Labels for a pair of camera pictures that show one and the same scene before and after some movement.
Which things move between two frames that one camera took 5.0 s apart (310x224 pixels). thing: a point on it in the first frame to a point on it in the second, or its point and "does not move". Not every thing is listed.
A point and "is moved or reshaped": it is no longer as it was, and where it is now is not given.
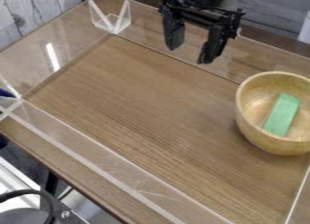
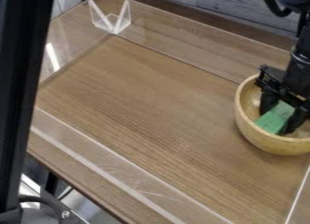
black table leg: (53, 184) does not move
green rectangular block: (281, 115) is moved or reshaped
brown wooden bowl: (257, 97) does not move
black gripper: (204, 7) to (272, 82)
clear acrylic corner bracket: (112, 23) does not move
